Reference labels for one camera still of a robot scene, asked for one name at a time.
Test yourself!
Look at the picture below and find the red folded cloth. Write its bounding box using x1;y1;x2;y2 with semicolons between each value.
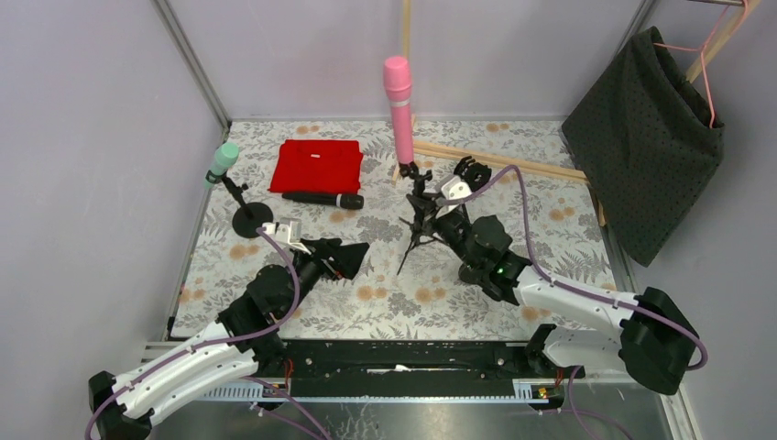
268;139;364;194

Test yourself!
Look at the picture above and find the wooden clothes rack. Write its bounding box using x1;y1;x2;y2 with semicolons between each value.
390;0;763;227

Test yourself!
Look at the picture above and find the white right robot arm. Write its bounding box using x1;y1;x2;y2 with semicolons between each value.
421;207;699;395

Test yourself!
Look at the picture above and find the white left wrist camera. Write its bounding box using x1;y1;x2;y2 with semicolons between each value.
262;217;312;255

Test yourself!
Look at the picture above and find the black tripod mic stand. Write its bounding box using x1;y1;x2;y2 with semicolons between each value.
397;162;447;275

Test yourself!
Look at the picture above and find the round-base mic stand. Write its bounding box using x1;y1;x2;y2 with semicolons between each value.
205;171;274;238
452;156;502;287

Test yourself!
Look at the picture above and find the black microphone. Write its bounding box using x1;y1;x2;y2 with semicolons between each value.
281;192;365;210

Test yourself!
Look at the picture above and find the dark dotted hanging garment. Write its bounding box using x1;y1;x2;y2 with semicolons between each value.
561;27;725;267

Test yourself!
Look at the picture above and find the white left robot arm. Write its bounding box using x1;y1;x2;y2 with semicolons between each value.
84;238;369;439

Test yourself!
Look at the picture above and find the mint green microphone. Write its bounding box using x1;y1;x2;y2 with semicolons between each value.
204;142;240;188

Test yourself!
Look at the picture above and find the pink microphone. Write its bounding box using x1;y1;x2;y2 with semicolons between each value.
383;56;414;165

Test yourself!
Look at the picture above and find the floral table mat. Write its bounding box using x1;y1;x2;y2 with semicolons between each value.
169;121;617;340

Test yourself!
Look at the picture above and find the pink clothes hanger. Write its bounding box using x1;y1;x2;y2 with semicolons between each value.
654;0;761;128

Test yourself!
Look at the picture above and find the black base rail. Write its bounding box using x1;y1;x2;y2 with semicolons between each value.
248;339;585;401

